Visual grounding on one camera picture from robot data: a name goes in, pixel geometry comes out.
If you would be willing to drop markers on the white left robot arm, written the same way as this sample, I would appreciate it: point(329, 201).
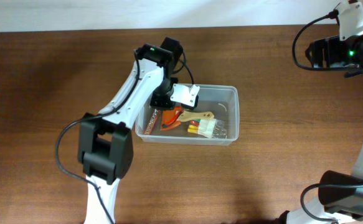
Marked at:
point(105, 147)

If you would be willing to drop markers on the clear plastic container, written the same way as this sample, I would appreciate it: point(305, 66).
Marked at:
point(222, 101)

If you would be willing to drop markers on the red handled cutting pliers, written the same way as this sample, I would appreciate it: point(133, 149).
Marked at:
point(169, 118)

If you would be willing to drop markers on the pack of coloured bits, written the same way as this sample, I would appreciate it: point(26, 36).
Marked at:
point(209, 128)

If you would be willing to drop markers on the orange scraper wooden handle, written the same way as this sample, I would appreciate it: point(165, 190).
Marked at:
point(185, 116)

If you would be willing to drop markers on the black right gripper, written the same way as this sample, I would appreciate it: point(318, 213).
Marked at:
point(330, 45)

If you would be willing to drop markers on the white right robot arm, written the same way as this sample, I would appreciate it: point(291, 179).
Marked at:
point(337, 198)

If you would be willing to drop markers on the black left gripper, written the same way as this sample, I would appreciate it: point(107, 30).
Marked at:
point(158, 101)

